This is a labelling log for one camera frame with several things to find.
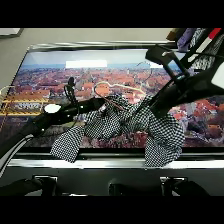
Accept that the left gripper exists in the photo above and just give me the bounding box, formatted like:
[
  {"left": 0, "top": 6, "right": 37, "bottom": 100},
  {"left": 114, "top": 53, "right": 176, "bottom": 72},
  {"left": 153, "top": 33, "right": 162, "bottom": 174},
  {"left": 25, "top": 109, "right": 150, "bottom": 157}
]
[{"left": 75, "top": 96, "right": 108, "bottom": 115}]

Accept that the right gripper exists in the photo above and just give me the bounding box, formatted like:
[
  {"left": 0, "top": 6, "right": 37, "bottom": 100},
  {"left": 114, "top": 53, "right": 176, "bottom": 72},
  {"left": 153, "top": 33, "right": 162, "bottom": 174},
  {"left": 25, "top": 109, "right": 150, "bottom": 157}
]
[{"left": 149, "top": 83, "right": 192, "bottom": 118}]

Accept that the brown clothes hanger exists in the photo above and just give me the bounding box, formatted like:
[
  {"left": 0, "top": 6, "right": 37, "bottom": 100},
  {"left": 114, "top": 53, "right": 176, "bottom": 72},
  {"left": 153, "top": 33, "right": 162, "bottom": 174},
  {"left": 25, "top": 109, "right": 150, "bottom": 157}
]
[{"left": 93, "top": 81, "right": 148, "bottom": 112}]

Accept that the black and white checked shirt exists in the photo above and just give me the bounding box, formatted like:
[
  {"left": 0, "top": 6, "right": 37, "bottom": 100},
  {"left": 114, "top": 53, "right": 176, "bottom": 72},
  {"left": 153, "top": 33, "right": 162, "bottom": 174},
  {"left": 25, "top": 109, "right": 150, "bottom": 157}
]
[{"left": 49, "top": 94, "right": 186, "bottom": 168}]

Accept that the grey checked garment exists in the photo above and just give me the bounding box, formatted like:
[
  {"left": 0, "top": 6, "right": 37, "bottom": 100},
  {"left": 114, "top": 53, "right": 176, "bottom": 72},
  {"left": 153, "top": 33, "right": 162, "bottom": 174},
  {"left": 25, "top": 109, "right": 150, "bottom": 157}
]
[{"left": 190, "top": 28, "right": 224, "bottom": 72}]

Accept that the purple garment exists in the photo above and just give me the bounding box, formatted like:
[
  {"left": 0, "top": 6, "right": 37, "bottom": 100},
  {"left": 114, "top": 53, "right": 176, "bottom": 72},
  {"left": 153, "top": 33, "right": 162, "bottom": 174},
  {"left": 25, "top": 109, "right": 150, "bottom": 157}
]
[{"left": 176, "top": 28, "right": 198, "bottom": 53}]

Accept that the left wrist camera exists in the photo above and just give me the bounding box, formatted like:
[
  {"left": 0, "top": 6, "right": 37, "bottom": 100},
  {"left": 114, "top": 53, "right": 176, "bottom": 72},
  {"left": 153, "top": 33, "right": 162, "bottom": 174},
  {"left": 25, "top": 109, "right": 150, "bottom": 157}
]
[{"left": 63, "top": 76, "right": 80, "bottom": 107}]

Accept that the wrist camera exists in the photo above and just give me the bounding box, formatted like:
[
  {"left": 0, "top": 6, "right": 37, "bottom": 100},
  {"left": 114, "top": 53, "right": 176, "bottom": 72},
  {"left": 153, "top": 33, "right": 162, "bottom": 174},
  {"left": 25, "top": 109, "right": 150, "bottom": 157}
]
[
  {"left": 63, "top": 76, "right": 80, "bottom": 107},
  {"left": 145, "top": 44, "right": 188, "bottom": 81}
]

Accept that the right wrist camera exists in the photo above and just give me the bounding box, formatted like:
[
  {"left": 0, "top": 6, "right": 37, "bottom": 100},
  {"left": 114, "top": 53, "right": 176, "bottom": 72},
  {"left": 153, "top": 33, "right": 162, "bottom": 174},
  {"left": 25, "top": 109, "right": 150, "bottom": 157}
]
[{"left": 145, "top": 44, "right": 188, "bottom": 81}]

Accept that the silver frame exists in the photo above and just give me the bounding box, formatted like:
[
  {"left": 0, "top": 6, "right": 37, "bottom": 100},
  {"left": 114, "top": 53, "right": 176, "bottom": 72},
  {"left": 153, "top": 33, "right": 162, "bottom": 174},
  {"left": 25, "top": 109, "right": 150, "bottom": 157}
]
[{"left": 0, "top": 151, "right": 224, "bottom": 197}]

